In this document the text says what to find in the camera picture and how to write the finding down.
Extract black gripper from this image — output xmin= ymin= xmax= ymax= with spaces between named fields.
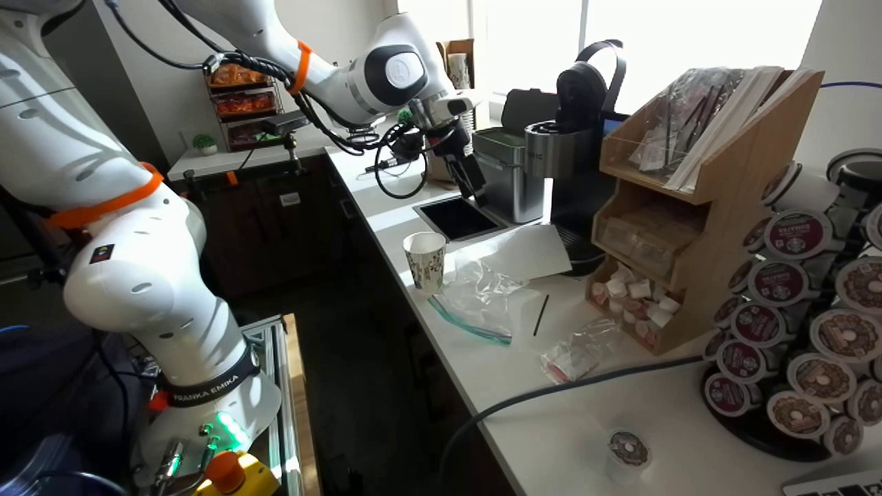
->
xmin=420 ymin=114 xmax=491 ymax=202

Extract patterned white paper cup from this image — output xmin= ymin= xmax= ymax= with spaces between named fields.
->
xmin=398 ymin=229 xmax=449 ymax=296

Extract black pod coffee maker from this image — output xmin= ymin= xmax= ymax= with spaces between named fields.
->
xmin=521 ymin=35 xmax=634 ymax=275

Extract white creamer cup pile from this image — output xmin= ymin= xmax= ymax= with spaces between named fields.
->
xmin=589 ymin=261 xmax=684 ymax=351

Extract black coffee pod carousel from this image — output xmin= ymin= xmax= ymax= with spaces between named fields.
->
xmin=696 ymin=148 xmax=882 ymax=466

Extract black rectangular container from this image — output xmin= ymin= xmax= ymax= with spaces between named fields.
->
xmin=498 ymin=86 xmax=562 ymax=136

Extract stack of paper cups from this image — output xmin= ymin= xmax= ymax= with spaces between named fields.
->
xmin=442 ymin=50 xmax=476 ymax=94

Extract clear green-seal zip bag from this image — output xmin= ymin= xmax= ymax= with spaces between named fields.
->
xmin=423 ymin=258 xmax=544 ymax=351

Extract thin black stir stick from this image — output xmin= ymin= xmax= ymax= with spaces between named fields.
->
xmin=532 ymin=293 xmax=550 ymax=338

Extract brown sugar packets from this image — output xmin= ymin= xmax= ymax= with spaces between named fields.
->
xmin=601 ymin=217 xmax=678 ymax=275

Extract small clear packet bag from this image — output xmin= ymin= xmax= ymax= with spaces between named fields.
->
xmin=538 ymin=320 xmax=635 ymax=387

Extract dark wood cabinet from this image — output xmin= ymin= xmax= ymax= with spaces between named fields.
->
xmin=175 ymin=154 xmax=368 ymax=305

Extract clear wrapped packet stack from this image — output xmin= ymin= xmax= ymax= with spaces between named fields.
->
xmin=627 ymin=64 xmax=788 ymax=194

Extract snack display rack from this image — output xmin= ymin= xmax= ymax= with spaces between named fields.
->
xmin=201 ymin=59 xmax=306 ymax=152

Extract wooden condiment organizer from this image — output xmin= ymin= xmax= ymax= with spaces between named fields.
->
xmin=583 ymin=64 xmax=826 ymax=359

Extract yellow orange emergency stop button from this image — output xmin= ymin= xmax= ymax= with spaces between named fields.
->
xmin=193 ymin=449 xmax=281 ymax=496

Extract dark blue bag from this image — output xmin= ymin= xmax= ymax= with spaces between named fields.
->
xmin=0 ymin=315 xmax=148 ymax=496

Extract thick black table cable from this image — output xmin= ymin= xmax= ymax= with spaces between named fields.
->
xmin=436 ymin=353 xmax=710 ymax=496

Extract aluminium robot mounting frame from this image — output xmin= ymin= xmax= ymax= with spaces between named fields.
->
xmin=238 ymin=312 xmax=320 ymax=496

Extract thin blue cable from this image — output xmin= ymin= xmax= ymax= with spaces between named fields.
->
xmin=817 ymin=78 xmax=882 ymax=94

